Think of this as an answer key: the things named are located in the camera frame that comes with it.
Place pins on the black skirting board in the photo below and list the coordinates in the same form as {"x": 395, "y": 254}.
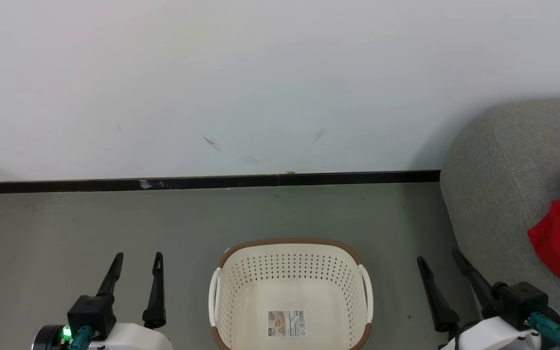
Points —
{"x": 212, "y": 182}

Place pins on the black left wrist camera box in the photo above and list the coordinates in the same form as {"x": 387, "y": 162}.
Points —
{"x": 90, "y": 311}

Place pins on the paper label sticker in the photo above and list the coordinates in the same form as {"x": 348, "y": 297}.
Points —
{"x": 286, "y": 323}

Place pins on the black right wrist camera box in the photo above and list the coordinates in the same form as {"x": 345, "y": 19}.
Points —
{"x": 523, "y": 299}

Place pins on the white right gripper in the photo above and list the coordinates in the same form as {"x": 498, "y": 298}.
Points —
{"x": 494, "y": 338}

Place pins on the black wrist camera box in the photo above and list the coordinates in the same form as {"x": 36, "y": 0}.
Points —
{"x": 90, "y": 311}
{"x": 523, "y": 299}

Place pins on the grey fabric sofa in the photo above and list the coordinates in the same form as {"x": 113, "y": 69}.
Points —
{"x": 503, "y": 194}

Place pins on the cream perforated laundry basket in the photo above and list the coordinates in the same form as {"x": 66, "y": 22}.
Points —
{"x": 289, "y": 277}

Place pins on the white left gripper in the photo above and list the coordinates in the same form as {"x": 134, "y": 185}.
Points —
{"x": 134, "y": 338}

